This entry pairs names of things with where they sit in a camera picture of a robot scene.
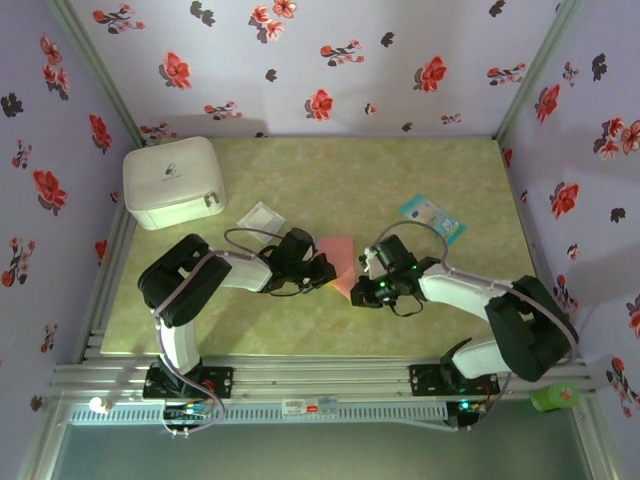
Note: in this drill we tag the pink cloth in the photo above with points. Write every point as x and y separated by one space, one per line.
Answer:
340 250

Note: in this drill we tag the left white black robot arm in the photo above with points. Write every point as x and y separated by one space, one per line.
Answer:
247 272

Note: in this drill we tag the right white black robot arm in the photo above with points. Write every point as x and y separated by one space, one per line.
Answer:
455 290

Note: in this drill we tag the clear plastic packet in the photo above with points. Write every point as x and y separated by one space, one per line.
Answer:
260 220

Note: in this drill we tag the blue printed packet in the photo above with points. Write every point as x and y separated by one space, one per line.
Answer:
430 215

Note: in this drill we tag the pale blue label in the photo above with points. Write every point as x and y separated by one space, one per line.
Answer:
330 406

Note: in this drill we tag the small red label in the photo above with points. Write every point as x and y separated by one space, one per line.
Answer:
313 408

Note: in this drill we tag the white barcode label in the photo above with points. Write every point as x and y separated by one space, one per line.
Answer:
294 406

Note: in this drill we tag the small controller board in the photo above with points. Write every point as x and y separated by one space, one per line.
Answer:
187 411
465 406

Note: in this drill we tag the white zip case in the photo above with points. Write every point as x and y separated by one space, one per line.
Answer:
170 180

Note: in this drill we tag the green bottle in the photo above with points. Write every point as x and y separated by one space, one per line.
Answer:
557 398

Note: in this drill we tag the small white knob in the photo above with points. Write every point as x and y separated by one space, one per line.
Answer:
100 405

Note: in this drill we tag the long aluminium frame rail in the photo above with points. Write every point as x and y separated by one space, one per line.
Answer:
320 375

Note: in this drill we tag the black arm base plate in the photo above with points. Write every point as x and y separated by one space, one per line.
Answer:
220 382
422 380

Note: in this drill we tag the aluminium side rail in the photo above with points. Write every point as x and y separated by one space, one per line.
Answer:
521 200
100 300

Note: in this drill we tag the aluminium frame leg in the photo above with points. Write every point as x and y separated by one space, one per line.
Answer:
42 445
595 445

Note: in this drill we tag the aluminium frame post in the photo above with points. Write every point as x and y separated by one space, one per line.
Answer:
96 65
536 65

